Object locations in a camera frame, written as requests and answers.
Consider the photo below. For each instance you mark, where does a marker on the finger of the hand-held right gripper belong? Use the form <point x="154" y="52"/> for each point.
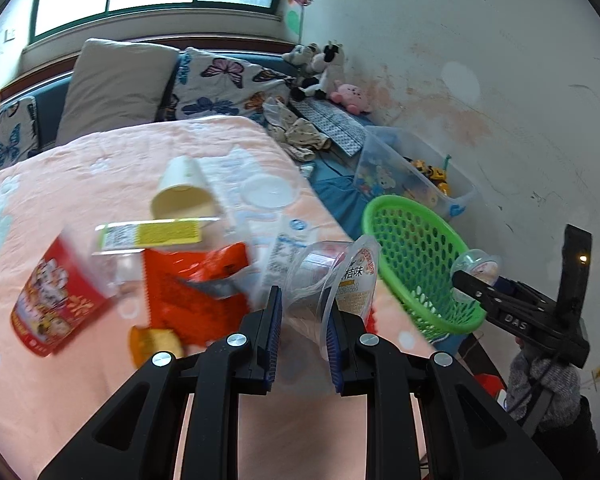
<point x="477" y="290"/>
<point x="522" y="292"/>

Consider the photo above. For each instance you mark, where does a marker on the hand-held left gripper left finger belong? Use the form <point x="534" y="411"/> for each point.
<point x="272" y="340"/>

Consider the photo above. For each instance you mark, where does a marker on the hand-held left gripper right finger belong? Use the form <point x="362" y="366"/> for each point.
<point x="332" y="355"/>

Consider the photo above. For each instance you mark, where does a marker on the small clear plastic capsule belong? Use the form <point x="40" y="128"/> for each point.
<point x="475" y="262"/>

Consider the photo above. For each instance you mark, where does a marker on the clear plastic labelled cup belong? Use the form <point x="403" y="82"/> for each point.
<point x="310" y="280"/>

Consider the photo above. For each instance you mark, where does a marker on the green plastic basket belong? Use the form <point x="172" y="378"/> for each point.
<point x="415" y="240"/>

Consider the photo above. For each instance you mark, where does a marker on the clear plastic lid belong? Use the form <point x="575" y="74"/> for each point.
<point x="270" y="191"/>

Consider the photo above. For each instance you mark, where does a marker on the white paper cup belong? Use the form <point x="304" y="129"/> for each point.
<point x="180" y="185"/>

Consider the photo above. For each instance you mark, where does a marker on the person's right forearm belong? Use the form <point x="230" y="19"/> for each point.
<point x="555" y="390"/>

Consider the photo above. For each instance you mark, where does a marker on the orange red snack bag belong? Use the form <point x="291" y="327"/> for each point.
<point x="190" y="300"/>

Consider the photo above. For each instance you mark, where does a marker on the red plastic item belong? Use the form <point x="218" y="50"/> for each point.
<point x="487" y="385"/>

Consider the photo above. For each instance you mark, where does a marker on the white wrapper with blue print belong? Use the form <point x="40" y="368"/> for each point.
<point x="287" y="245"/>

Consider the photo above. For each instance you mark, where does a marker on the yellow snack packet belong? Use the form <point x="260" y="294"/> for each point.
<point x="155" y="342"/>

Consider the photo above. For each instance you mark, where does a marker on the yellow toy vehicle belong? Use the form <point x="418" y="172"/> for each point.
<point x="432" y="172"/>

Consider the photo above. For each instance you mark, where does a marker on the blue bedsheet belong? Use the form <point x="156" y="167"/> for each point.
<point x="335" y="190"/>

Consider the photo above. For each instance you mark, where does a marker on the clear plastic storage bin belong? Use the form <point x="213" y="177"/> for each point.
<point x="380" y="160"/>

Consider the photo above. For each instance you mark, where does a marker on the crumpled beige clothing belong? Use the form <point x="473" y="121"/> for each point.
<point x="300" y="135"/>

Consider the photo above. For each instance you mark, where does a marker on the black white patterned box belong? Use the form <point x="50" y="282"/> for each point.
<point x="335" y="125"/>

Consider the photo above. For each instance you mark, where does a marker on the red instant noodle cup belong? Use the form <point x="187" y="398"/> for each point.
<point x="50" y="300"/>

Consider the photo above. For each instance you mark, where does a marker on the pink plush toy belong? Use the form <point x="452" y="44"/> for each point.
<point x="352" y="97"/>

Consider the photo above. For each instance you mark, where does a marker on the pink blanket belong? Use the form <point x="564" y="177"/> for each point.
<point x="105" y="160"/>

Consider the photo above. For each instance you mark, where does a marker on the large butterfly print pillow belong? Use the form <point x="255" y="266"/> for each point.
<point x="220" y="85"/>

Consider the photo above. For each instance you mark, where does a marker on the black white cow plush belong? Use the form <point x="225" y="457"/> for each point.
<point x="322" y="72"/>

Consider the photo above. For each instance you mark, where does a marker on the grey white plush toy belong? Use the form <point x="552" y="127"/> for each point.
<point x="300" y="54"/>

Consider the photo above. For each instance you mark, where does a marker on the beige pillow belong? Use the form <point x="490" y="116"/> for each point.
<point x="115" y="90"/>

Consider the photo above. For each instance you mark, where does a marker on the blue padded headboard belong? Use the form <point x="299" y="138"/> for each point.
<point x="47" y="110"/>

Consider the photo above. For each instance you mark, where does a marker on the small butterfly print pillow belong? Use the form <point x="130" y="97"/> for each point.
<point x="5" y="140"/>

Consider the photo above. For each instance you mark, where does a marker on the green heart wall sticker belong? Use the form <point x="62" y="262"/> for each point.
<point x="294" y="19"/>

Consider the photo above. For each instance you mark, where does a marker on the white wall switch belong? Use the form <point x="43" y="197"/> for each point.
<point x="10" y="34"/>

